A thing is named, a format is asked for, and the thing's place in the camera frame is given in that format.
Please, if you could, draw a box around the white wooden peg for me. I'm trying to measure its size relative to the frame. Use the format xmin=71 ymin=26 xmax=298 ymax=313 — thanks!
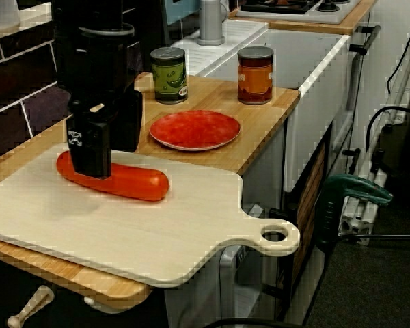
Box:
xmin=6 ymin=285 xmax=55 ymax=328

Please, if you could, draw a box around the grey toy faucet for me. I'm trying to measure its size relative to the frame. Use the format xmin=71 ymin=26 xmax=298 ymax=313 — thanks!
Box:
xmin=196 ymin=0 xmax=229 ymax=46

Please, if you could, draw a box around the red round plate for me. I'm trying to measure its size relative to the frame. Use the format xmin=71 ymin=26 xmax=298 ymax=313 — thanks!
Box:
xmin=148 ymin=109 xmax=241 ymax=152

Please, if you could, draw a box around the thick black cable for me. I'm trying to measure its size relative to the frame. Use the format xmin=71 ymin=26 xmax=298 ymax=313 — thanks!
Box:
xmin=364 ymin=105 xmax=410 ymax=151

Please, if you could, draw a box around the green peas toy can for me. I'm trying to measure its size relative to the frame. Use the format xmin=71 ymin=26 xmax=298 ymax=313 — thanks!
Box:
xmin=149 ymin=46 xmax=189 ymax=105

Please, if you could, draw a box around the toy stove top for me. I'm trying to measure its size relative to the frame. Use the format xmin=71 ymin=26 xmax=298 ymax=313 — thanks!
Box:
xmin=234 ymin=0 xmax=363 ymax=25

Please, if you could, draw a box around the thin black cable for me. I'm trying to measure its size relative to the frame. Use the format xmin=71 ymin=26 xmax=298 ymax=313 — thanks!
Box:
xmin=385 ymin=10 xmax=410 ymax=86

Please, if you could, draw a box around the aluminium frame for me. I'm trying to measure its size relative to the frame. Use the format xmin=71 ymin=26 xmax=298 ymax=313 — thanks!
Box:
xmin=341 ymin=32 xmax=410 ymax=245

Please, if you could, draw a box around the black oven door handle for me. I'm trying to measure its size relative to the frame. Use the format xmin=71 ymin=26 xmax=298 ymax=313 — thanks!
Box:
xmin=348 ymin=24 xmax=382 ymax=55
xmin=341 ymin=148 xmax=361 ymax=175

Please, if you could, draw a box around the white lidded jar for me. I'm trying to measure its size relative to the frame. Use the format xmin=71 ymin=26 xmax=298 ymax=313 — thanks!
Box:
xmin=0 ymin=0 xmax=21 ymax=35

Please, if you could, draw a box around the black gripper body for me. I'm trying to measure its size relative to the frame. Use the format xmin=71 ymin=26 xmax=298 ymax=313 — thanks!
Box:
xmin=56 ymin=33 xmax=139 ymax=105

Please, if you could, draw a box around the pale wooden cutting board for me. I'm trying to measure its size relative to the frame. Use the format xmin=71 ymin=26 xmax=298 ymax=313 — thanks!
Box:
xmin=0 ymin=142 xmax=301 ymax=287

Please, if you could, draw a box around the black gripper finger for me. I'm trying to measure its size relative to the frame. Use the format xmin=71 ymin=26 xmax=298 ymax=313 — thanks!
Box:
xmin=111 ymin=89 xmax=144 ymax=154
xmin=66 ymin=100 xmax=113 ymax=181

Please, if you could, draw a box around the orange beans toy can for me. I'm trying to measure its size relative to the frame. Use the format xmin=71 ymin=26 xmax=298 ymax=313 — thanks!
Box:
xmin=236 ymin=46 xmax=274 ymax=105

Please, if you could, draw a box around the red toy sausage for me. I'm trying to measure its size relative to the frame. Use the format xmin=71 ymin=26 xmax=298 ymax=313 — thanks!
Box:
xmin=56 ymin=150 xmax=170 ymax=202

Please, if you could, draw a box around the white toy sink unit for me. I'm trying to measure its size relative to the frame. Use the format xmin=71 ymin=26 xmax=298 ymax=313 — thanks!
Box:
xmin=170 ymin=18 xmax=351 ymax=194

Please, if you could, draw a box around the white toy kitchen cabinet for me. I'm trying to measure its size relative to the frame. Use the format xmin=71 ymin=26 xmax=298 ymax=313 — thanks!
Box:
xmin=163 ymin=118 xmax=290 ymax=328

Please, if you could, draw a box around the green clamp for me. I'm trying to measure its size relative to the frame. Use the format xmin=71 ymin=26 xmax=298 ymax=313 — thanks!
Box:
xmin=314 ymin=173 xmax=394 ymax=250

